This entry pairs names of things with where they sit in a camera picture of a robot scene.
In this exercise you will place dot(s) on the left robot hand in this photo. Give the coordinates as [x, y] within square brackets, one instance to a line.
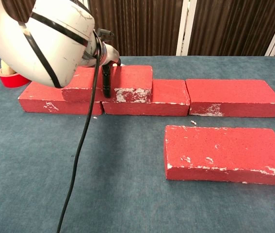
[109, 54]

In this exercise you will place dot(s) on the red foam brick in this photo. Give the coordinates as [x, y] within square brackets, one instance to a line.
[229, 94]
[224, 150]
[171, 92]
[40, 106]
[130, 77]

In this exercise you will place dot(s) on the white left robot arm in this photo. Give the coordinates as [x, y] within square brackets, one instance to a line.
[42, 41]

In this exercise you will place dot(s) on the red tape roll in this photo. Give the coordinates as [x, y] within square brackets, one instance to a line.
[11, 81]

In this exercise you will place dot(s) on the mayonnaise bottle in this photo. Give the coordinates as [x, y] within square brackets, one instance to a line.
[5, 69]

